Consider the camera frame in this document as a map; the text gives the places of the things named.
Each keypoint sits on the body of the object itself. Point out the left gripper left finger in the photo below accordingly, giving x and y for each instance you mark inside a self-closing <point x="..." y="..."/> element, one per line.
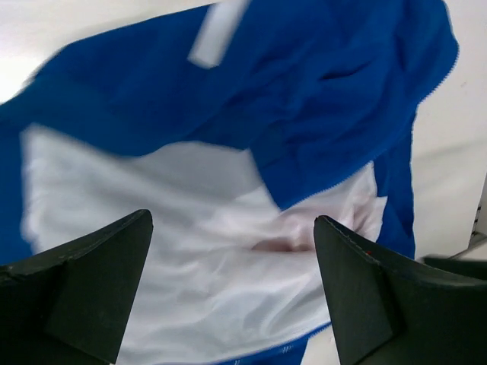
<point x="71" y="304"/>

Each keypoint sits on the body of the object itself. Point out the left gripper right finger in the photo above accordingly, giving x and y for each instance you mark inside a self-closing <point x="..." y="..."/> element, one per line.
<point x="386" y="308"/>

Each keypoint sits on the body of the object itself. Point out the blue white red jacket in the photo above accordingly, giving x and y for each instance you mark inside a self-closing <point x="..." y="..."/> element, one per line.
<point x="236" y="124"/>

